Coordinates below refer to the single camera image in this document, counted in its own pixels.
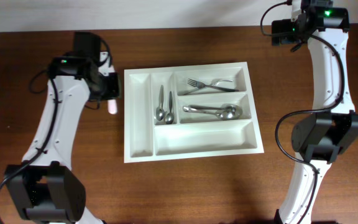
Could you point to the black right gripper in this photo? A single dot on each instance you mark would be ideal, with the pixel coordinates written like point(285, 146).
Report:
point(279, 32)

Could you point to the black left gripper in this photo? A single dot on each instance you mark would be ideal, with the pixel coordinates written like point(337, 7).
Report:
point(113, 86)

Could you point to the white plastic knife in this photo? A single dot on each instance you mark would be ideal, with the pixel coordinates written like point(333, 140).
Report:
point(112, 104)

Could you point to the small steel teaspoon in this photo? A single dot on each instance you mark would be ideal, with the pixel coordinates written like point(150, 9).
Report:
point(160, 112)

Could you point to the steel teaspoon wide handle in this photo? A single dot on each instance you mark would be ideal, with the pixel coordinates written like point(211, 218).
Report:
point(169, 119)

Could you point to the steel fork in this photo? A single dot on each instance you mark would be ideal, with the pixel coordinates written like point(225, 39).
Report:
point(214, 83)
point(201, 85)

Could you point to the large steel spoon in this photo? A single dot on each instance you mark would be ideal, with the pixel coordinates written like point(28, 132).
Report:
point(227, 108)
point(222, 115)

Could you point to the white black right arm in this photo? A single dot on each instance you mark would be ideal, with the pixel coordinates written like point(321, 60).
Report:
point(331, 126)

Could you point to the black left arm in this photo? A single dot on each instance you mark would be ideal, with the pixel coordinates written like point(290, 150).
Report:
point(43, 187)

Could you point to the white plastic cutlery tray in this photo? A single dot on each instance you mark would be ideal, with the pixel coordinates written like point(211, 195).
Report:
point(191, 134)

